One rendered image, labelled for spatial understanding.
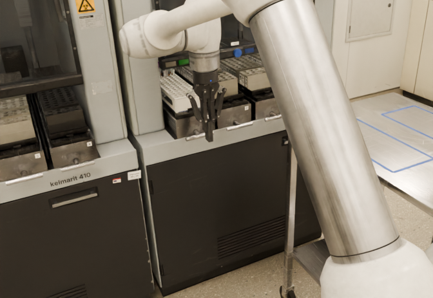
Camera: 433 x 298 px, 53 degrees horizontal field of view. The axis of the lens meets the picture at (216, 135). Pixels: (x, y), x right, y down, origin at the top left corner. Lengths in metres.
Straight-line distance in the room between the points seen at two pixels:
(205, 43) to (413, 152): 0.63
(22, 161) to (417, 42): 3.06
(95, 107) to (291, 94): 0.94
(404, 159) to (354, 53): 2.30
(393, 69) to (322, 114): 3.22
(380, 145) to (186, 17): 0.63
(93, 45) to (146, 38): 0.31
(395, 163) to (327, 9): 0.77
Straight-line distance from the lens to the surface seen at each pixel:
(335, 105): 0.62
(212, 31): 1.24
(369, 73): 3.65
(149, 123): 1.54
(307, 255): 1.70
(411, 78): 3.84
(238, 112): 1.56
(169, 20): 1.08
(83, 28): 1.40
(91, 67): 1.43
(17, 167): 1.42
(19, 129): 1.45
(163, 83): 1.64
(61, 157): 1.42
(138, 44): 1.15
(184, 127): 1.49
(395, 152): 1.27
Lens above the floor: 1.40
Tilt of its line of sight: 26 degrees down
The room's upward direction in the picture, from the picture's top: 3 degrees counter-clockwise
